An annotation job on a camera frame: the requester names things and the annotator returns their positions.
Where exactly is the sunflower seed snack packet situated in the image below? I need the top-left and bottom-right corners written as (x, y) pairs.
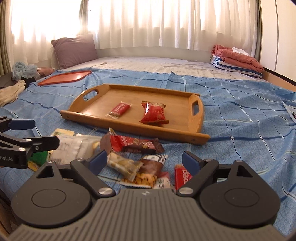
top-left (119, 154), bottom-right (168, 188)

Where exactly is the white sheer curtain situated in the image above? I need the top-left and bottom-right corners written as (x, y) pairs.
top-left (4, 1), bottom-right (258, 64)

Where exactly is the white folded cloth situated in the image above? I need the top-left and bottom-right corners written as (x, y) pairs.
top-left (232, 47), bottom-right (249, 56)

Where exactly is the light blue crumpled cloth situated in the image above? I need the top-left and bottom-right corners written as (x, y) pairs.
top-left (12, 62), bottom-right (41, 80)

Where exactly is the beige cloth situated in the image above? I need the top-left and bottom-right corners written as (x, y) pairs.
top-left (0, 80), bottom-right (26, 107)

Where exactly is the blue checked bed sheet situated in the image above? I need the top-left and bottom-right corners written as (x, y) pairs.
top-left (1, 69), bottom-right (295, 235)

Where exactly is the yellow snack packet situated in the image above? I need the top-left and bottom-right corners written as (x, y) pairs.
top-left (28, 128), bottom-right (75, 172)

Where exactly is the folded red blanket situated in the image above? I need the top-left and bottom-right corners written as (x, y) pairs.
top-left (211, 45), bottom-right (264, 73)

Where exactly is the green side curtain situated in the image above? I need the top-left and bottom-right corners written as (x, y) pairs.
top-left (0, 1), bottom-right (11, 77)

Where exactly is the clear nut bar packet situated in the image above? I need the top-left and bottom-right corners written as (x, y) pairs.
top-left (107, 152), bottom-right (143, 182)

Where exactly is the wooden serving tray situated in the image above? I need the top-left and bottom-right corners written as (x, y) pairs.
top-left (60, 84), bottom-right (210, 145)

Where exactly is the brown red chocolate bar wrapper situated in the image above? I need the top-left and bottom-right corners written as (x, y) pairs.
top-left (99, 128), bottom-right (165, 154)

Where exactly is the red crinkled snack bag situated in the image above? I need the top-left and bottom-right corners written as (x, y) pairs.
top-left (140, 101), bottom-right (169, 125)

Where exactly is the red Biscoff biscuit packet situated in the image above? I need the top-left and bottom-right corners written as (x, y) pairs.
top-left (106, 102), bottom-right (132, 119)

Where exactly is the green snack packet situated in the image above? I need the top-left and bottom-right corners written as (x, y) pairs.
top-left (29, 151), bottom-right (48, 166)

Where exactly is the folded blue striped blanket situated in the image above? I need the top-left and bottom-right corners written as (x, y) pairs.
top-left (210, 55), bottom-right (263, 79)

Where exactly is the purple pillow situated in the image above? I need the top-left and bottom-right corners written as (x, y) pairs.
top-left (51, 34), bottom-right (97, 69)

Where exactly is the red plastic tray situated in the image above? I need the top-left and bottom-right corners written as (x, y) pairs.
top-left (38, 70), bottom-right (92, 86)

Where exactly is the white barcode snack packet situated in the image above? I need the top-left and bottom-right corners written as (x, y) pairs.
top-left (49, 134), bottom-right (101, 165)

